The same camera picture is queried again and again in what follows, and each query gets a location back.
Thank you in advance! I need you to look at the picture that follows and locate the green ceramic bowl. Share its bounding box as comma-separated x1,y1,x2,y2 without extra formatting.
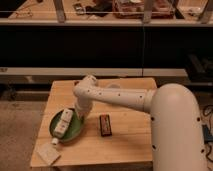
49,108,84,143

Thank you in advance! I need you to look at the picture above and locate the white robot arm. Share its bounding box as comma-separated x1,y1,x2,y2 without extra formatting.
73,75,208,171

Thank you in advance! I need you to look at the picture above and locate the white plastic bottle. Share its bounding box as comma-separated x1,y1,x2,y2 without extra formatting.
52,108,73,145

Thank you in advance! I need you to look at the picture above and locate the dark red chocolate bar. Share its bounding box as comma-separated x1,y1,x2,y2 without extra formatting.
99,114,112,137

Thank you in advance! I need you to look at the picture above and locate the pale yellow sponge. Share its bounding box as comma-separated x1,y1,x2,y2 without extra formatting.
37,143,60,165

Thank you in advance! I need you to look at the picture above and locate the black device on shelf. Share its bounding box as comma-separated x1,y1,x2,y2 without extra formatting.
73,3,86,15

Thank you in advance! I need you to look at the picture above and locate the reddish tray of items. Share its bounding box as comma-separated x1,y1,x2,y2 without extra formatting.
112,0,174,19

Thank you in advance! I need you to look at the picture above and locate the long wooden workbench shelf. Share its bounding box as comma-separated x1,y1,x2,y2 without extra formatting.
0,0,213,27

